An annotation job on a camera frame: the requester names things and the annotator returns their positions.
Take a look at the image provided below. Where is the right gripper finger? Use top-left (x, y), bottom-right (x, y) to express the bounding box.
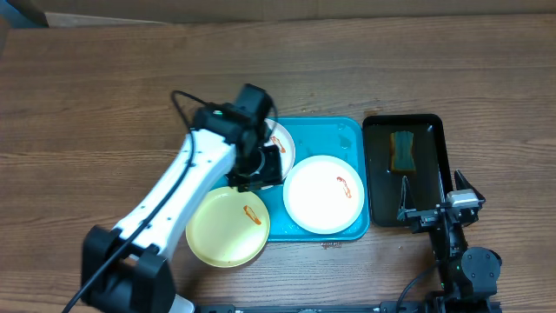
top-left (453, 170), bottom-right (486, 203)
top-left (399, 176), bottom-right (416, 211)

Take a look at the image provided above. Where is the white plate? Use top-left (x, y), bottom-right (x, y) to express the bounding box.
top-left (264, 118), bottom-right (296, 183)
top-left (283, 155), bottom-right (365, 235)

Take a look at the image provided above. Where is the green yellow sponge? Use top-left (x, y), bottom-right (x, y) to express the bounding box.
top-left (389, 130), bottom-right (416, 173)

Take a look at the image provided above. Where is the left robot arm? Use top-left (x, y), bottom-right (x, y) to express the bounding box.
top-left (64, 83), bottom-right (282, 312)

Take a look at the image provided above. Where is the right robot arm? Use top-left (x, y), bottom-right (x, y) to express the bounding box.
top-left (394, 170), bottom-right (502, 312)

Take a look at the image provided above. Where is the black water tray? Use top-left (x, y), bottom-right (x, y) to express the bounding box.
top-left (362, 114), bottom-right (453, 227)

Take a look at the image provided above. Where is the teal plastic tray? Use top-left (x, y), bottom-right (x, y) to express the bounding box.
top-left (189, 116), bottom-right (371, 243)

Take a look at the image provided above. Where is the ketchup stain upper left plate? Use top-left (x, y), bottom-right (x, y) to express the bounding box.
top-left (270, 136), bottom-right (287, 153)

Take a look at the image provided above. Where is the ketchup stain plate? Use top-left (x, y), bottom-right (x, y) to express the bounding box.
top-left (270, 136), bottom-right (287, 153)
top-left (336, 176), bottom-right (352, 198)

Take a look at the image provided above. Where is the ketchup stain on yellow plate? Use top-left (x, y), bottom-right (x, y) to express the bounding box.
top-left (243, 205), bottom-right (261, 225)

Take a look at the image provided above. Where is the ketchup stain right plate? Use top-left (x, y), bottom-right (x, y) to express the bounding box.
top-left (336, 176), bottom-right (352, 198)

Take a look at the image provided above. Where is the yellow plate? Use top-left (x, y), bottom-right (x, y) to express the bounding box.
top-left (185, 187), bottom-right (271, 268)

